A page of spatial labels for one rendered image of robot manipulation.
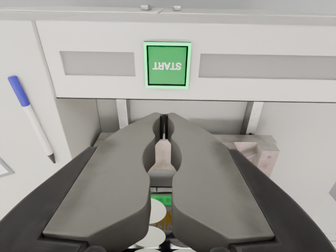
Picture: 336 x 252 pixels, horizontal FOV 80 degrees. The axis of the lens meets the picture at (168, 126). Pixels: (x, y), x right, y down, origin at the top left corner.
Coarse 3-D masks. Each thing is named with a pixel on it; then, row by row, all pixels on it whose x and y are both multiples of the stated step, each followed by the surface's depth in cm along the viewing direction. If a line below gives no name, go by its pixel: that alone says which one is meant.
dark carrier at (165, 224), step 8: (160, 200) 47; (168, 200) 47; (168, 208) 49; (168, 216) 50; (152, 224) 52; (160, 224) 52; (168, 224) 52; (168, 232) 54; (168, 240) 56; (176, 240) 56; (128, 248) 58; (136, 248) 58; (152, 248) 58; (160, 248) 58; (168, 248) 58; (176, 248) 58; (184, 248) 58
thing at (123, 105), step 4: (116, 100) 40; (120, 100) 40; (124, 100) 40; (128, 100) 42; (116, 104) 40; (120, 104) 40; (124, 104) 40; (128, 104) 42; (120, 108) 40; (124, 108) 40; (128, 108) 42; (120, 112) 41; (124, 112) 41; (128, 112) 42; (120, 116) 41; (124, 116) 41; (128, 116) 43; (120, 120) 42; (124, 120) 42; (128, 120) 43; (120, 124) 42; (124, 124) 42; (128, 124) 43; (120, 128) 43
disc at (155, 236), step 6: (150, 228) 53; (156, 228) 53; (150, 234) 54; (156, 234) 54; (162, 234) 54; (144, 240) 56; (150, 240) 56; (156, 240) 56; (162, 240) 56; (144, 246) 57; (150, 246) 57
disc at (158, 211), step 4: (152, 200) 47; (156, 200) 47; (152, 204) 48; (156, 204) 48; (160, 204) 48; (152, 208) 49; (156, 208) 49; (160, 208) 49; (164, 208) 49; (152, 212) 49; (156, 212) 49; (160, 212) 49; (164, 212) 49; (152, 216) 50; (156, 216) 50; (160, 216) 50; (152, 220) 51; (156, 220) 51
